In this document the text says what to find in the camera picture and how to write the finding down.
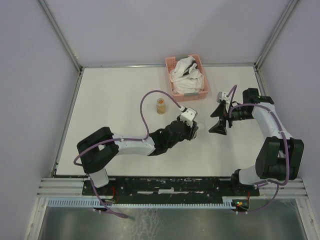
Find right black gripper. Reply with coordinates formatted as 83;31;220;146
208;102;254;136

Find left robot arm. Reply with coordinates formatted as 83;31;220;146
76;118;198;195

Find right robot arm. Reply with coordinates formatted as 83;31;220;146
209;86;304;196

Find amber pill bottle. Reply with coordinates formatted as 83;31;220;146
156;98;166;114

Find white cloth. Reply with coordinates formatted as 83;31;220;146
169;56;205;95

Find pink plastic basket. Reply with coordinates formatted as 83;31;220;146
165;54;210;102

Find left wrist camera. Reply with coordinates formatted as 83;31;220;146
179;107;198;127

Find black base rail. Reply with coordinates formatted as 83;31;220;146
96;176;260;205

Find white cable duct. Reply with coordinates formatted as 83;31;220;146
47;197;238;208

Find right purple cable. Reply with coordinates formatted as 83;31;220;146
226;84;292;215

